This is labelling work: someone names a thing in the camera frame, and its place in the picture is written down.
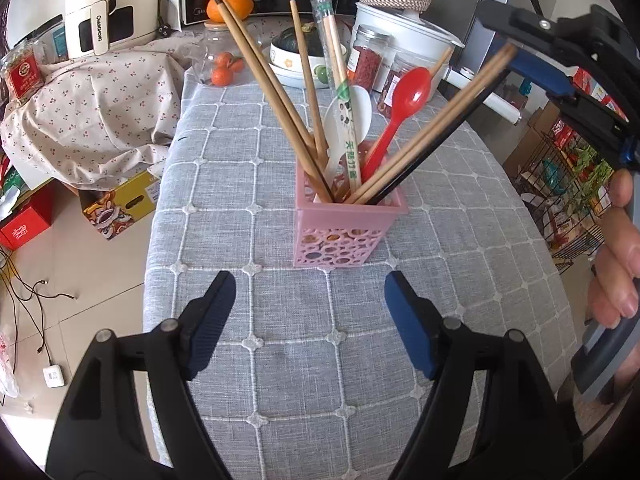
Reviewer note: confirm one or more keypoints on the cream air fryer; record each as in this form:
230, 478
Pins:
100, 10

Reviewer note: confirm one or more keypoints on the lion print cardboard box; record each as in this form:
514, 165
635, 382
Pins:
122, 205

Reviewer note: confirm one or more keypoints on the person's right hand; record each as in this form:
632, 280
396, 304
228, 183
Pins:
617, 245

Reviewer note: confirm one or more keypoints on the large orange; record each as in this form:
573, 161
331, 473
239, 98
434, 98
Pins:
237, 5

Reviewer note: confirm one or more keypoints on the dark brown wooden chopstick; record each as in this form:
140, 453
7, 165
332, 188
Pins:
267, 91
278, 89

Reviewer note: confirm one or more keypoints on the white electric pot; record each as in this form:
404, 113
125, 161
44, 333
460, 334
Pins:
372, 16

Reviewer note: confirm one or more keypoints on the bare bamboo chopstick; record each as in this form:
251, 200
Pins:
440, 113
440, 127

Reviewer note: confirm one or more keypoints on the white charger adapter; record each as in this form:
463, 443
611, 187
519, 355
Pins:
53, 376

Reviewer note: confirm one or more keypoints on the small orange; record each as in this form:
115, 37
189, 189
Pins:
221, 76
227, 60

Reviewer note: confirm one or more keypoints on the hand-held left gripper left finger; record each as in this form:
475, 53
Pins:
215, 320

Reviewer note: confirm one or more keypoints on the clear glass jar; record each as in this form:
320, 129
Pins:
205, 55

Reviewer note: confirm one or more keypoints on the grey refrigerator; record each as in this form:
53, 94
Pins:
460, 0

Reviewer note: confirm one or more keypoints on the bamboo chopstick pair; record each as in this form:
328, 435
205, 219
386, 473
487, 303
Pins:
332, 40

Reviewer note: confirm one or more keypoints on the red label clear jar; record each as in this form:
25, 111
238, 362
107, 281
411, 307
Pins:
22, 75

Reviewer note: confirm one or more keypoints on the goji berry jar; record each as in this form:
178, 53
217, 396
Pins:
365, 60

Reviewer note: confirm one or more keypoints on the red plastic spoon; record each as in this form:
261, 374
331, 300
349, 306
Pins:
412, 90

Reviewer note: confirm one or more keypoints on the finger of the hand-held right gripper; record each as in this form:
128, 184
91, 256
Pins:
542, 70
545, 25

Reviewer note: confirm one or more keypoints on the grey checked tablecloth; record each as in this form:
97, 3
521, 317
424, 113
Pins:
300, 360

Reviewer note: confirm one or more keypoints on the dark green squash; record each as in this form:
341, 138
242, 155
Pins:
290, 42

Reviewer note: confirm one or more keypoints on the white plastic spoon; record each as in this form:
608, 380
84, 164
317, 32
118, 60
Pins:
359, 105

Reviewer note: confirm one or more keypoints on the red cardboard box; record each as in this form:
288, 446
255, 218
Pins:
25, 225

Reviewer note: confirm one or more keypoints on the white flowered bowl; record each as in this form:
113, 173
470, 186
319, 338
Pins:
287, 62

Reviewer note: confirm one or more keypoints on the green lime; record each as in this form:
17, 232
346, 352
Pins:
321, 75

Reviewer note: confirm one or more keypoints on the pink perforated utensil holder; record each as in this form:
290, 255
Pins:
340, 240

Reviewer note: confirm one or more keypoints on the white plate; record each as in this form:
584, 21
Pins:
295, 81

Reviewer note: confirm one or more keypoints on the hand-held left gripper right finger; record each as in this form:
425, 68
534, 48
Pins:
410, 320

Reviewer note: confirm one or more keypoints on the dried red fruit jar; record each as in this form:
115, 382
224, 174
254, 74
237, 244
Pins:
390, 91

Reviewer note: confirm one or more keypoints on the pile of chopsticks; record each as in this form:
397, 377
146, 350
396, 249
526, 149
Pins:
450, 131

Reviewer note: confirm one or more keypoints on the cherry print cloth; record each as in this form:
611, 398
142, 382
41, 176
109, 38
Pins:
100, 110

